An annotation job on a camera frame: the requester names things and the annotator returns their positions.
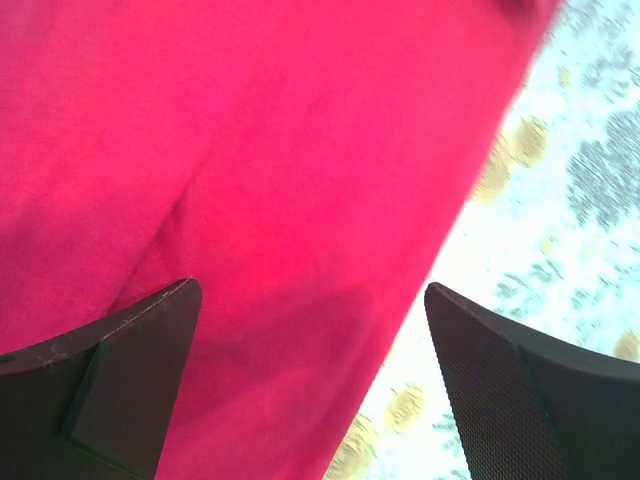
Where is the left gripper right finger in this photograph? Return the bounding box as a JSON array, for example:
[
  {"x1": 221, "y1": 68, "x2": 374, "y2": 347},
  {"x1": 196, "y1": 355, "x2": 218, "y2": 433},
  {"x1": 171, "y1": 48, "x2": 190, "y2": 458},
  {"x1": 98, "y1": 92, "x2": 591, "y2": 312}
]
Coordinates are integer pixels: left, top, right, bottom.
[{"x1": 424, "y1": 283, "x2": 639, "y2": 480}]

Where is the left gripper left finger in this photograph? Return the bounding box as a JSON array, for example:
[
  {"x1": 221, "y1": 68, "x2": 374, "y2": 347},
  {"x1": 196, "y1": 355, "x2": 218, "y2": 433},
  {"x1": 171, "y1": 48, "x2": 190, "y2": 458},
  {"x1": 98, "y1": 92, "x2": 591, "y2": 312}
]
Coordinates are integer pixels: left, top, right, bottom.
[{"x1": 1, "y1": 279, "x2": 202, "y2": 480}]

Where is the pink t shirt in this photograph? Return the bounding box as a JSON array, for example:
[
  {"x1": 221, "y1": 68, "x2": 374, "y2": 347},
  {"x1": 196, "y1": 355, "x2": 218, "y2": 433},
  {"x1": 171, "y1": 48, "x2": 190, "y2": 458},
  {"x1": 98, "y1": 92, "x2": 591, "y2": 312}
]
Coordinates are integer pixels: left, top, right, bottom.
[{"x1": 1, "y1": 1, "x2": 559, "y2": 479}]

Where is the floral tablecloth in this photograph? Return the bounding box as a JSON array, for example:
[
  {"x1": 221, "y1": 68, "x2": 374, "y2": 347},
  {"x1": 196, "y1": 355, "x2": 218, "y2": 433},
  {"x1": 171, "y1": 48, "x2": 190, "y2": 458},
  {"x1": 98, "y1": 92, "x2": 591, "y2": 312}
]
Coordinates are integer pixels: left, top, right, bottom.
[{"x1": 326, "y1": 1, "x2": 639, "y2": 479}]

